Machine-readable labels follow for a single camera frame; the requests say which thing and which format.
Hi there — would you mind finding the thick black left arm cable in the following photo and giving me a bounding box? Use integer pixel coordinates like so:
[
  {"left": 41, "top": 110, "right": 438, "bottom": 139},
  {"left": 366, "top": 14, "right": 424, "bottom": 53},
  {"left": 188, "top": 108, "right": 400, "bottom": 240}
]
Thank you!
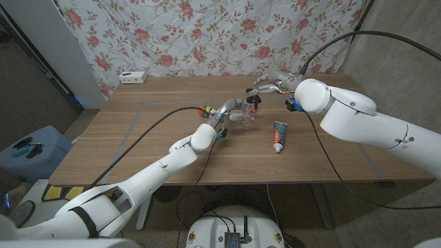
[{"left": 88, "top": 106, "right": 214, "bottom": 190}]

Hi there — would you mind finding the metal table leg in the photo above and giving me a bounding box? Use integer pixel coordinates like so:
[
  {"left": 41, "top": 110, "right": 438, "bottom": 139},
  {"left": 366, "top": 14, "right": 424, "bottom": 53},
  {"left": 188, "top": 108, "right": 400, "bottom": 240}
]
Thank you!
[
  {"left": 135, "top": 187, "right": 155, "bottom": 231},
  {"left": 309, "top": 182, "right": 334, "bottom": 230}
]

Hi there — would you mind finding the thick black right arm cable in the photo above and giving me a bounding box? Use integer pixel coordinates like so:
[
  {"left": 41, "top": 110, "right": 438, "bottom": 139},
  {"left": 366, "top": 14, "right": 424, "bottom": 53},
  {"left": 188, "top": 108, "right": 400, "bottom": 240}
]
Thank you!
[{"left": 300, "top": 30, "right": 441, "bottom": 76}]

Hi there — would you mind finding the grey shoe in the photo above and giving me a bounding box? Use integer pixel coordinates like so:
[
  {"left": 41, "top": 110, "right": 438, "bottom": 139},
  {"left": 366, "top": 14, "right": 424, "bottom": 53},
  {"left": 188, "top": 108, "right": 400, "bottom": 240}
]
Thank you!
[{"left": 5, "top": 200, "right": 36, "bottom": 228}]

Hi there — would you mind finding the black spray cap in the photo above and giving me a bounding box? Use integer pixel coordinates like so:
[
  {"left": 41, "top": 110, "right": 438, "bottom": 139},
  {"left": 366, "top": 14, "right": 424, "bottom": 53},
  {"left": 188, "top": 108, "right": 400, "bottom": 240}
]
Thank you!
[{"left": 245, "top": 87, "right": 262, "bottom": 110}]

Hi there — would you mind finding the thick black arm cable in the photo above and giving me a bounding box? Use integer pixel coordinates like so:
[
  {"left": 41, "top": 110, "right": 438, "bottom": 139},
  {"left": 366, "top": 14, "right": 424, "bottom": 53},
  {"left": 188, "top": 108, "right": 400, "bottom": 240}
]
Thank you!
[
  {"left": 300, "top": 30, "right": 441, "bottom": 76},
  {"left": 88, "top": 106, "right": 214, "bottom": 190}
]

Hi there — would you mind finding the blue storage bin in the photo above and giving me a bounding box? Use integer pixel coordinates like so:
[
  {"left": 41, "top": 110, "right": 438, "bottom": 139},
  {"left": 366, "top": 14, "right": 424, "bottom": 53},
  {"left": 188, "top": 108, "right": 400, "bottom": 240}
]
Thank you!
[{"left": 0, "top": 125, "right": 74, "bottom": 184}]

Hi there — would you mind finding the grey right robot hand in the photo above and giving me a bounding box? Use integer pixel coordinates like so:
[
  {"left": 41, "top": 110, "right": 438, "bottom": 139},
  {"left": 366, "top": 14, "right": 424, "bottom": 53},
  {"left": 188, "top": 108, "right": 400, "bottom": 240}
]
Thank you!
[{"left": 245, "top": 70, "right": 306, "bottom": 97}]

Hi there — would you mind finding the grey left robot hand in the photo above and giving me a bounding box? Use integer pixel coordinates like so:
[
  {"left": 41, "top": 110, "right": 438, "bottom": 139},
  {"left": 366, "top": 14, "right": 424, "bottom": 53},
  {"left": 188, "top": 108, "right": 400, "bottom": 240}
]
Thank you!
[{"left": 209, "top": 98, "right": 256, "bottom": 132}]

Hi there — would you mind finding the white power strip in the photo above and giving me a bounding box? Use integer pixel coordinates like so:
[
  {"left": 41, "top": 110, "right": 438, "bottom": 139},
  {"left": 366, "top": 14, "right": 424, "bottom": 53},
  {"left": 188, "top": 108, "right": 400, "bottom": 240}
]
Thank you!
[{"left": 119, "top": 71, "right": 148, "bottom": 85}]

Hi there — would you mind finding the teal handled tool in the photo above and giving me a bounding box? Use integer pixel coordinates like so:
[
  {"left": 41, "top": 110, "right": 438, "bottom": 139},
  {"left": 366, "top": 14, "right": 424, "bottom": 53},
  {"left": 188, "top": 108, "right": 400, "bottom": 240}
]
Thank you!
[{"left": 12, "top": 143, "right": 44, "bottom": 158}]

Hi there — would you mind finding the black clamp tool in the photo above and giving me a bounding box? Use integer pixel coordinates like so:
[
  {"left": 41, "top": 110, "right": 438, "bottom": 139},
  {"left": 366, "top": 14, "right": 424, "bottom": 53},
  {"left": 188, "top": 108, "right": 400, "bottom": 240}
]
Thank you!
[{"left": 12, "top": 136, "right": 34, "bottom": 149}]

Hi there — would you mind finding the striped wooden maraca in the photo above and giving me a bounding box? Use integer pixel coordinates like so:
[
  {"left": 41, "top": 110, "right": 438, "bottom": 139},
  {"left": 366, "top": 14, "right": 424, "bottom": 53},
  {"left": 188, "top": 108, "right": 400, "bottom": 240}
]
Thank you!
[{"left": 198, "top": 105, "right": 216, "bottom": 118}]

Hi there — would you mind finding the clear plastic dispenser bottle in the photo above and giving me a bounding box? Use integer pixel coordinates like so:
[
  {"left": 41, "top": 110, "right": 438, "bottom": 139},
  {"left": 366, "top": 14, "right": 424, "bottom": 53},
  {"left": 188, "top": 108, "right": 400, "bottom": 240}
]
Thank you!
[{"left": 240, "top": 101, "right": 256, "bottom": 125}]

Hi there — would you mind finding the yellow black floor mat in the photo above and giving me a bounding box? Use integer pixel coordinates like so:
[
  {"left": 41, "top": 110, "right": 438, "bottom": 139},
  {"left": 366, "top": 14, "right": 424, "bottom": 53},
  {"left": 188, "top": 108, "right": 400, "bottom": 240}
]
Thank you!
[{"left": 41, "top": 185, "right": 85, "bottom": 203}]

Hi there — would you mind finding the toothpaste tube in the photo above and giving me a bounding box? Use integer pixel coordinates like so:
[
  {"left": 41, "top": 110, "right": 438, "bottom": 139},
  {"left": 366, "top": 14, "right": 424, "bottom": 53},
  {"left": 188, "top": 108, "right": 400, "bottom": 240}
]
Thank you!
[{"left": 273, "top": 121, "right": 288, "bottom": 154}]

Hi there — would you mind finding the floral backdrop cloth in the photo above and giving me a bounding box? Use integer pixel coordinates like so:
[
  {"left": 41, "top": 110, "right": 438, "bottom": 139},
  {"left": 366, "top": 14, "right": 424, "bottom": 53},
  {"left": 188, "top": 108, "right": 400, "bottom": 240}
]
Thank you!
[{"left": 57, "top": 0, "right": 366, "bottom": 99}]

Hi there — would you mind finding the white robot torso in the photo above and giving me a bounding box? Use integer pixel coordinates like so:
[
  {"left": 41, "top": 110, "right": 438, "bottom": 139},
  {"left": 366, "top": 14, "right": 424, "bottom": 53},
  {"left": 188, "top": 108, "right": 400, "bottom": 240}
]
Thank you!
[{"left": 185, "top": 205, "right": 286, "bottom": 248}]

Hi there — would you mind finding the black comb tool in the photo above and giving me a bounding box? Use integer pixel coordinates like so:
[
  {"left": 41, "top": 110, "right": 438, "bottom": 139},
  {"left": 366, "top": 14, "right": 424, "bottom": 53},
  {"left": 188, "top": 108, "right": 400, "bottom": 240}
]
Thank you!
[{"left": 25, "top": 143, "right": 44, "bottom": 160}]

